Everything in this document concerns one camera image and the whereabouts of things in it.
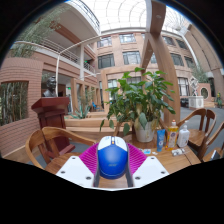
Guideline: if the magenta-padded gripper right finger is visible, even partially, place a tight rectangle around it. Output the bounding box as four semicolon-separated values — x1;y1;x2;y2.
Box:
125;143;170;188

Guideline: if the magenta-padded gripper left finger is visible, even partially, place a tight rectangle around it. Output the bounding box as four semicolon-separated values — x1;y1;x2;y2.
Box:
55;143;101;188

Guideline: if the blue and white computer mouse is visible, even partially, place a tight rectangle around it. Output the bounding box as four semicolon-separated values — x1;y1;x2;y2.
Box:
96;135;129;180

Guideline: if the blue squeeze tube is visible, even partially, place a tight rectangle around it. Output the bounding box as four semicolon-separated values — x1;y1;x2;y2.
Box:
155;128;167;153

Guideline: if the clear plastic packet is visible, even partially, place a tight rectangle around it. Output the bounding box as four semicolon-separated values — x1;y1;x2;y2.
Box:
171;148;186;157

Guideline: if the yellow detergent bottle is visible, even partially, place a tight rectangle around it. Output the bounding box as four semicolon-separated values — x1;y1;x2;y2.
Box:
165;119;180;151

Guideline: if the white pump bottle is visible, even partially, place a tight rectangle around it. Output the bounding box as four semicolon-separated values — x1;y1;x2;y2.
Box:
176;120;191;149

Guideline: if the long wooden planter bench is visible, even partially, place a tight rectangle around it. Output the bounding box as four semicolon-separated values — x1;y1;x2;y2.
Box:
64;111;116;141

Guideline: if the spiky green agave plant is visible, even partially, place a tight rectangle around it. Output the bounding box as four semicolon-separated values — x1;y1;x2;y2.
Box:
70;99;93;120

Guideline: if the green plant in white pot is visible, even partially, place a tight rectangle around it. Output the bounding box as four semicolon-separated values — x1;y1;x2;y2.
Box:
99;67;177;144

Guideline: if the dark bust statue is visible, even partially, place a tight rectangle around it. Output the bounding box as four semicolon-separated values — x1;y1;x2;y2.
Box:
42;75;58;98

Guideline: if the white stone sculpture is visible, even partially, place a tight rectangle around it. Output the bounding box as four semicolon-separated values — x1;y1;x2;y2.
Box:
188;75;205;110

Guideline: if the dark red wooden pedestal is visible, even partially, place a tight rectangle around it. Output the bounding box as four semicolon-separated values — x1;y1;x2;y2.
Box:
30;96;76;158

